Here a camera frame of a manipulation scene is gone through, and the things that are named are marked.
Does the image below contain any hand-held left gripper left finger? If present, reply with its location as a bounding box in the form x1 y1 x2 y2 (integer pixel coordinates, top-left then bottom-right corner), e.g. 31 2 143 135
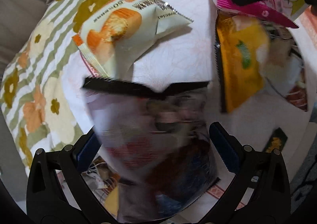
26 133 117 224

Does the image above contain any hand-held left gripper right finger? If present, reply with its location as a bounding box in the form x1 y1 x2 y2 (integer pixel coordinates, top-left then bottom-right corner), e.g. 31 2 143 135
198 122 291 224

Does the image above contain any magenta and white snack packet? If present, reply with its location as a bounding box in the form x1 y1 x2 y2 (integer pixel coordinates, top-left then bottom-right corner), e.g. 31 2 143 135
208 0 307 29

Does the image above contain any grey-white snack packet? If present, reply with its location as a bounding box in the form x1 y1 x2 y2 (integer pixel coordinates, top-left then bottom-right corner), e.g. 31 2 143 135
82 77 221 224

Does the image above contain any pink floral cloth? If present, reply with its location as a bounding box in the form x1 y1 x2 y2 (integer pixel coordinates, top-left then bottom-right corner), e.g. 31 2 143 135
205 185 230 199

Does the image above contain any gold and black snack packet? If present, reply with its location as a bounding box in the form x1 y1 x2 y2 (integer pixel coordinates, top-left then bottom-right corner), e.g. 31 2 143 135
263 127 288 154

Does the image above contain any yellow-orange snack packet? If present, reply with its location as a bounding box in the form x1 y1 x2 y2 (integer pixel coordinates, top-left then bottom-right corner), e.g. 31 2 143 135
214 12 272 113

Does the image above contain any grey patterned rug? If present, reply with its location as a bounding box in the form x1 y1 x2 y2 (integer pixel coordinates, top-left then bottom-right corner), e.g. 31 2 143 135
289 162 317 205

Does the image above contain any floral striped blanket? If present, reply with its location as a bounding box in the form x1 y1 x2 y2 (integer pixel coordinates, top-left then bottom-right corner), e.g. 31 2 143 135
0 0 179 173

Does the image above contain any orange bread packet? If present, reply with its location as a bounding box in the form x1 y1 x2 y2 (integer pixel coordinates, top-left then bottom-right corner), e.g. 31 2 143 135
72 0 194 81

